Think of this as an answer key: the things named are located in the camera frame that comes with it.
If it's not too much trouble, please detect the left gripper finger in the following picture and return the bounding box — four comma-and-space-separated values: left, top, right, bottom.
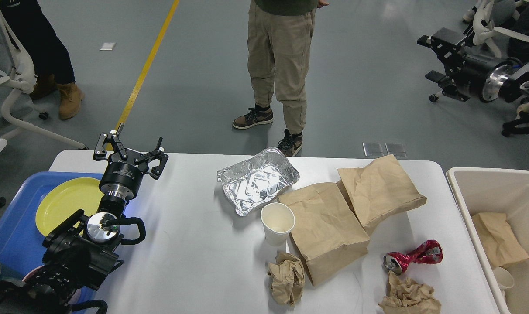
136, 137, 168, 180
93, 123, 128, 163

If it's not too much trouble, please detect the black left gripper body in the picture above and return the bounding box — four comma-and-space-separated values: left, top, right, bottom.
99, 160, 148, 201

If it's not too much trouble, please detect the yellow plate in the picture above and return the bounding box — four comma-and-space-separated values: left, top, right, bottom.
35, 177, 103, 236

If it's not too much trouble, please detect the pink mug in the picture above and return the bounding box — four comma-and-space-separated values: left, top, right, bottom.
22, 266, 82, 304

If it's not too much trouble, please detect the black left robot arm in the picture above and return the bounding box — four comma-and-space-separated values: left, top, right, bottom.
0, 123, 168, 314

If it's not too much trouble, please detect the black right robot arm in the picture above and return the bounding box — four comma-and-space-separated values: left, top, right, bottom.
417, 28, 529, 137

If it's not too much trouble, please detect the aluminium foil tray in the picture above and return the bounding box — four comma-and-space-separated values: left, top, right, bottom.
217, 147, 300, 217

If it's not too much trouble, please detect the person in tan boots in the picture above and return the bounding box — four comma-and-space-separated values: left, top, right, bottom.
0, 0, 84, 120

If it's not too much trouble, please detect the white paper scrap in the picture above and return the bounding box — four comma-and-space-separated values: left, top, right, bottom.
100, 42, 116, 51

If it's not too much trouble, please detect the blue plastic tray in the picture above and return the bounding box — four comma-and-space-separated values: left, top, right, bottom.
0, 172, 102, 314

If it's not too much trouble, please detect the grey office chair left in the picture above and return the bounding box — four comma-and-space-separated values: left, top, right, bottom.
0, 10, 88, 150

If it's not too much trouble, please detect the white paper cup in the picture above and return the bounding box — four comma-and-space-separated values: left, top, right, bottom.
261, 202, 296, 246

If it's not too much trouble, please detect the crumpled brown paper ball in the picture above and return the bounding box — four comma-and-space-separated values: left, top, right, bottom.
267, 252, 305, 307

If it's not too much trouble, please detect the large brown paper bag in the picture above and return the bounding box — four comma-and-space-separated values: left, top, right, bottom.
279, 182, 370, 286

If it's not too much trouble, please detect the person in khaki trousers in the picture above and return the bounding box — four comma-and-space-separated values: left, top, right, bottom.
232, 0, 329, 157

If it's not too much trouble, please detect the floor outlet plate left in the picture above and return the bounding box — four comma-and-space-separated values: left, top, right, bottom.
362, 142, 385, 158

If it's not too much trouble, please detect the floor outlet plate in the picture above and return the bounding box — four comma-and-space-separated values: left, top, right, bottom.
362, 142, 385, 158
385, 143, 408, 158

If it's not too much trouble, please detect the rear brown paper bag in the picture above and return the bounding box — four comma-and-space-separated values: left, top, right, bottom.
337, 155, 427, 236

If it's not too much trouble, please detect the floor outlet plate right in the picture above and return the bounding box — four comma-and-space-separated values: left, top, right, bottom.
385, 143, 408, 158

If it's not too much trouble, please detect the crumpled brown paper wad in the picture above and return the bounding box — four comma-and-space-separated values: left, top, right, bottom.
378, 272, 442, 314

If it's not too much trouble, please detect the crushed red can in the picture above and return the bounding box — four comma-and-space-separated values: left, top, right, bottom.
383, 240, 443, 276

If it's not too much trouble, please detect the brown bag in bin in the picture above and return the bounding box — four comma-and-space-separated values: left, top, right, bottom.
471, 212, 529, 270

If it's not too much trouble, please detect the white plastic bin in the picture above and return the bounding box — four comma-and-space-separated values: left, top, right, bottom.
446, 167, 529, 314

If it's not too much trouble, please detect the white cup in bin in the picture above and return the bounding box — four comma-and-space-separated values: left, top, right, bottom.
492, 267, 515, 301

